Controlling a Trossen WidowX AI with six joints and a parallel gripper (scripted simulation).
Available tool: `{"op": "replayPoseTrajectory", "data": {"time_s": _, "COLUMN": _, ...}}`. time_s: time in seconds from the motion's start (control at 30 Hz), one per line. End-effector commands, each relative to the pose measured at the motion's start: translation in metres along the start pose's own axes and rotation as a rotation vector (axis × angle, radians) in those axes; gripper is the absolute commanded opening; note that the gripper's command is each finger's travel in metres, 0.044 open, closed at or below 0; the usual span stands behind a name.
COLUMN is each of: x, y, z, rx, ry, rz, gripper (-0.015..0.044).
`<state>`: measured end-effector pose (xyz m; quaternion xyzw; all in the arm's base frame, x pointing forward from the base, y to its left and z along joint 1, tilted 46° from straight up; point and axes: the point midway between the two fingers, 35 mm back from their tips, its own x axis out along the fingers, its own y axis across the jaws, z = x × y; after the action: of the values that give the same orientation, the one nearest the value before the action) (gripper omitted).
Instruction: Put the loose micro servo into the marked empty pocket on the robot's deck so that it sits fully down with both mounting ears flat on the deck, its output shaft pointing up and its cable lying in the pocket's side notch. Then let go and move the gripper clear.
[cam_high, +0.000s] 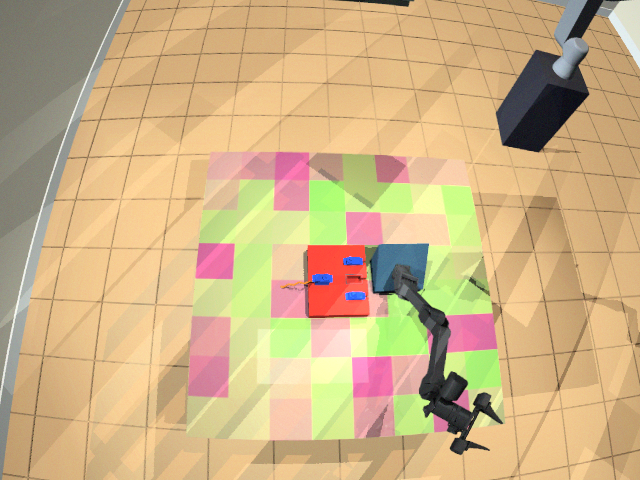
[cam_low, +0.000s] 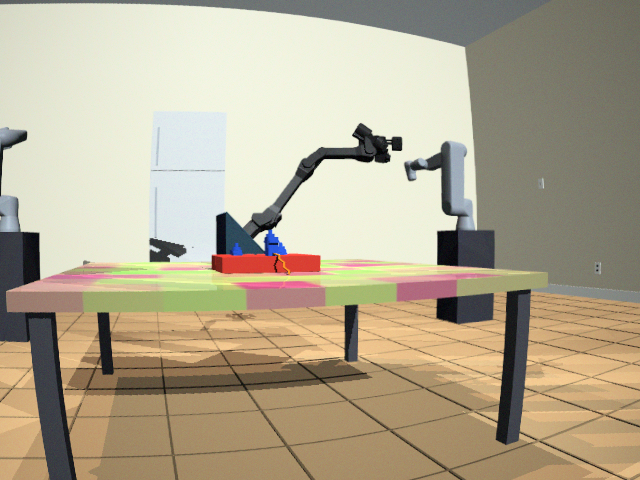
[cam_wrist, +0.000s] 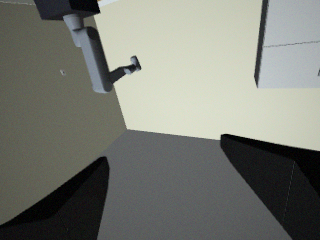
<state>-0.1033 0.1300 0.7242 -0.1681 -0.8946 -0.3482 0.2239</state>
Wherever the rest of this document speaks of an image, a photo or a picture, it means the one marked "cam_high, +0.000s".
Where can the blue micro servo with orange cable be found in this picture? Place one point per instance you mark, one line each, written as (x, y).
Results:
(318, 279)

